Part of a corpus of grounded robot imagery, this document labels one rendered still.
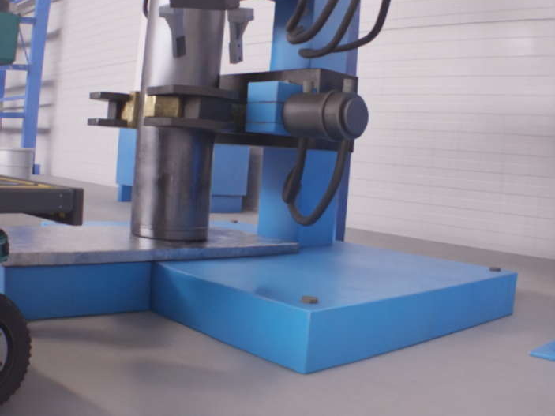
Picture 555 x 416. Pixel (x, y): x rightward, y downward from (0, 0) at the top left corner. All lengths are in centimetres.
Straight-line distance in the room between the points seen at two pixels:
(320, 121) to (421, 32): 233
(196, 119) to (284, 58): 60
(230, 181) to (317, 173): 226
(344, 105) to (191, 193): 49
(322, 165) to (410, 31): 189
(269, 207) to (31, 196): 130
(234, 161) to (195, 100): 269
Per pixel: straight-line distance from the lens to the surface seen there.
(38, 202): 79
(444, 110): 351
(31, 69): 750
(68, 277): 141
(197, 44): 166
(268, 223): 201
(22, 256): 135
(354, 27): 253
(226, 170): 415
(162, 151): 164
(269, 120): 149
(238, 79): 181
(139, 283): 150
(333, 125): 139
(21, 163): 416
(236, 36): 117
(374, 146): 378
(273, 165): 199
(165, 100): 156
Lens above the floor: 38
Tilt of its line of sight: 2 degrees down
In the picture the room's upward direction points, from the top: 4 degrees clockwise
